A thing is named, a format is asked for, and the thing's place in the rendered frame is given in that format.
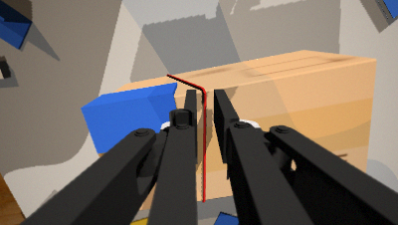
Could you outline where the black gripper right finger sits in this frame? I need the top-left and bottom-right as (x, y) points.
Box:
(214, 89), (398, 225)

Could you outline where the tan cardboard box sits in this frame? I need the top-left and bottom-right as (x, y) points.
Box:
(114, 50), (376, 201)

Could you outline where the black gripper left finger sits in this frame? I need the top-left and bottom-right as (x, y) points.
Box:
(19, 90), (198, 225)

